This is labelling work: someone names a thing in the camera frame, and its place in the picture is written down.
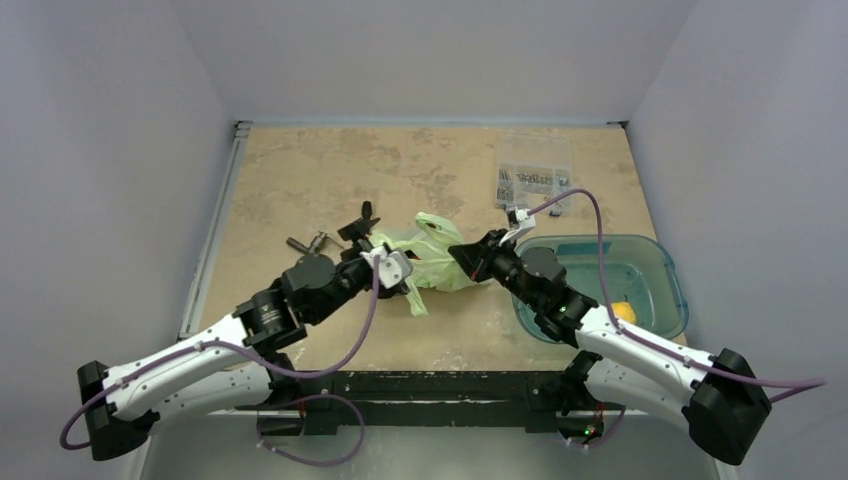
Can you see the clear screw organizer box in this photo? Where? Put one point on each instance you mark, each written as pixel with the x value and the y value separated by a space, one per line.
pixel 531 169

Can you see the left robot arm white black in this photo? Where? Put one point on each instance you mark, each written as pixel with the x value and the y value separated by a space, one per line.
pixel 113 421

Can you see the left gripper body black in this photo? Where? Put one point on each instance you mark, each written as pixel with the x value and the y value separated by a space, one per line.
pixel 352 276

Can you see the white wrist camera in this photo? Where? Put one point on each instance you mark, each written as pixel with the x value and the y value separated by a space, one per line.
pixel 521 221
pixel 394 268

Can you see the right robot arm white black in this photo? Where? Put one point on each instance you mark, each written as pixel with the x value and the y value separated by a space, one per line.
pixel 715 398

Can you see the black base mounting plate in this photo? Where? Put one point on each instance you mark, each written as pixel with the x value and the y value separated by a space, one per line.
pixel 535 401

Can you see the grey metal tool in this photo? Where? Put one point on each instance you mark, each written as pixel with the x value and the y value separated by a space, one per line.
pixel 316 245

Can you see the light green plastic bag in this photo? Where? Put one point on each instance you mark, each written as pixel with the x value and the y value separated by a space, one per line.
pixel 426 245

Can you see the teal plastic container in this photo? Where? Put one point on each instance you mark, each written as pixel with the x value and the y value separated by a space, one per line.
pixel 638 271

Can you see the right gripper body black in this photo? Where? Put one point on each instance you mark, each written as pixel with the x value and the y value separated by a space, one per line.
pixel 485 254

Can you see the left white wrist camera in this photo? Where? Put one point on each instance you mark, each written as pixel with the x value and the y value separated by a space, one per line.
pixel 394 268

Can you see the yellow fake lemon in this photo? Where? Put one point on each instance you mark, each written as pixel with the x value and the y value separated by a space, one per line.
pixel 625 312

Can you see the aluminium frame rail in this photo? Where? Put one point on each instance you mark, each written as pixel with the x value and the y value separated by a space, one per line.
pixel 199 265

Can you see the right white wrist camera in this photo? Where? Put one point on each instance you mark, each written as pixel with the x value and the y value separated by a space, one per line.
pixel 521 221

